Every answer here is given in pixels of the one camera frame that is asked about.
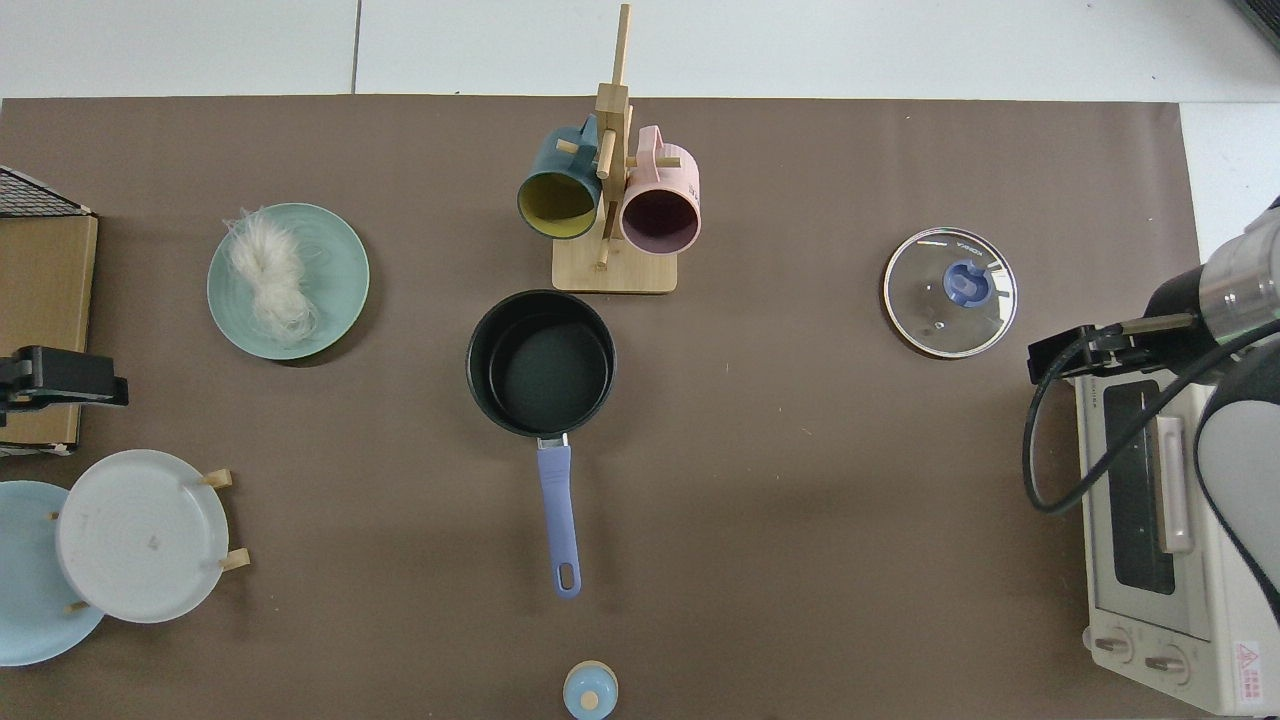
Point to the white vermicelli bundle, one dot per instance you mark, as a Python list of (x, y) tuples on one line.
[(270, 275)]

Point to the glass lid blue knob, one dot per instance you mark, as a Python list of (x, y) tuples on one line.
[(950, 315)]

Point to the wooden plate rack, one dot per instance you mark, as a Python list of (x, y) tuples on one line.
[(216, 478)]

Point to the white plate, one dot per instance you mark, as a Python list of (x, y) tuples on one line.
[(140, 540)]

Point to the light blue plate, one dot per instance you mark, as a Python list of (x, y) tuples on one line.
[(25, 590)]

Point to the green plate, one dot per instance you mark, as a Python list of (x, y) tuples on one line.
[(335, 270)]

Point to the pale toaster oven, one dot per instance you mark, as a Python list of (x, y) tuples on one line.
[(1130, 600)]

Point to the black angular object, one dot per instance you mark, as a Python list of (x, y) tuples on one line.
[(1265, 18)]

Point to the brown table cloth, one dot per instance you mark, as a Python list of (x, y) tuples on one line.
[(800, 500)]

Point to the dark teal cup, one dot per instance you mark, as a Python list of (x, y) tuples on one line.
[(556, 165)]

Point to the pink cup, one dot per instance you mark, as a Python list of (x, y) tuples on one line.
[(668, 170)]

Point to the wooden cup stand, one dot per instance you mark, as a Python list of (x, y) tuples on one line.
[(615, 270)]

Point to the small blue round thing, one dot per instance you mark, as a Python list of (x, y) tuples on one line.
[(590, 692)]

